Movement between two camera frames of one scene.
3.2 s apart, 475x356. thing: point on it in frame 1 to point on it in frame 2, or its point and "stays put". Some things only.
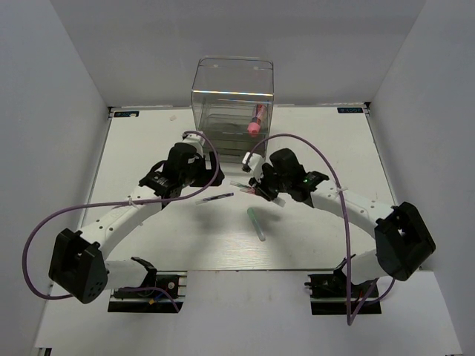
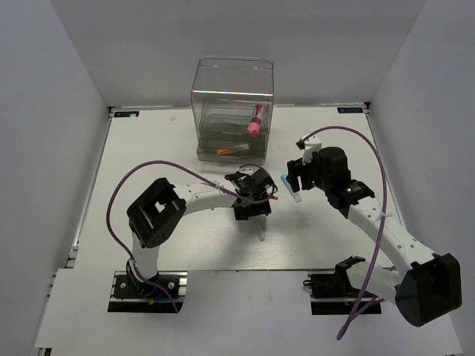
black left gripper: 207,174 to 241,213
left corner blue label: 126,114 stays put
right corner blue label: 349,110 stays put
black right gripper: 260,180 to 296,169
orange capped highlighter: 277,200 to 228,150
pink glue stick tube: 254,127 stays put
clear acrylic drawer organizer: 231,99 stays put
